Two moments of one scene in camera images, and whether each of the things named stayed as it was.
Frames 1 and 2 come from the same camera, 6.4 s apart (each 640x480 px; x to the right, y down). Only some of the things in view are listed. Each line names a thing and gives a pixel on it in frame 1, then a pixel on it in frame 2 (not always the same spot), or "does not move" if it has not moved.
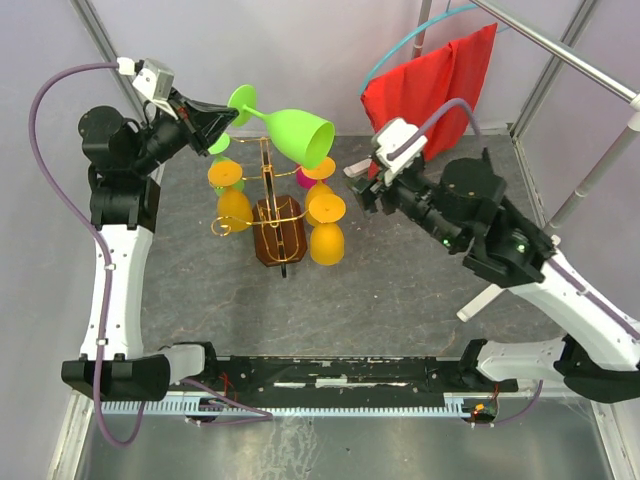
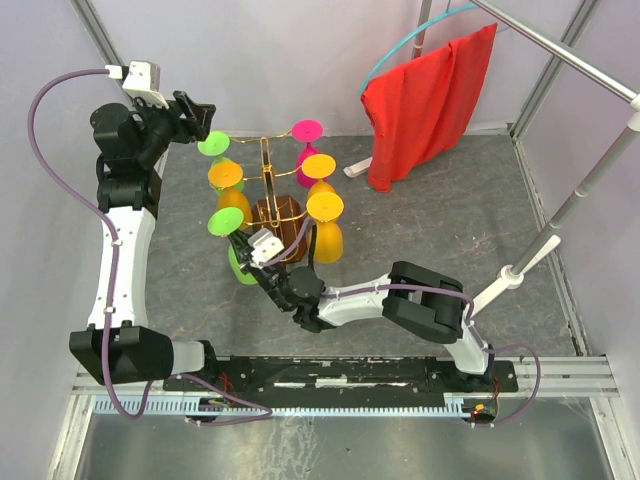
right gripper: [387, 194] → [239, 250]
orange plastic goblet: [234, 210] does not move
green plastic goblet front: [306, 139] → [222, 223]
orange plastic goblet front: [327, 241] does not move
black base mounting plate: [263, 382] does not move
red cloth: [413, 89] does not move
